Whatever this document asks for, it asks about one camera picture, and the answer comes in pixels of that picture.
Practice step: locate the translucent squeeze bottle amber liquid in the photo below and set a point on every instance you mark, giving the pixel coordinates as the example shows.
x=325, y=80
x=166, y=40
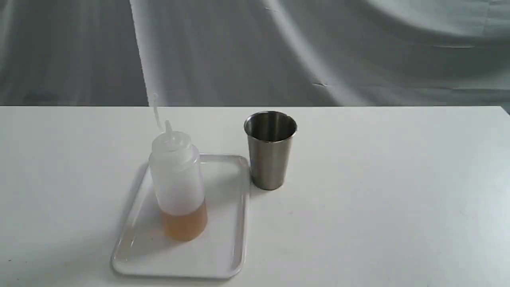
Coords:
x=177, y=180

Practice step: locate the stainless steel cup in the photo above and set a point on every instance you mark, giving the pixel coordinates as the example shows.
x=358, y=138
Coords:
x=269, y=137

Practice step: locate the white plastic tray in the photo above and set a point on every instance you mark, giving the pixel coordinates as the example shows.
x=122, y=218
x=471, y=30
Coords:
x=144, y=250

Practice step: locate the white backdrop sheet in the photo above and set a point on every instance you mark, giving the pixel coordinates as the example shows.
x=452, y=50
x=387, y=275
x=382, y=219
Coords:
x=255, y=52

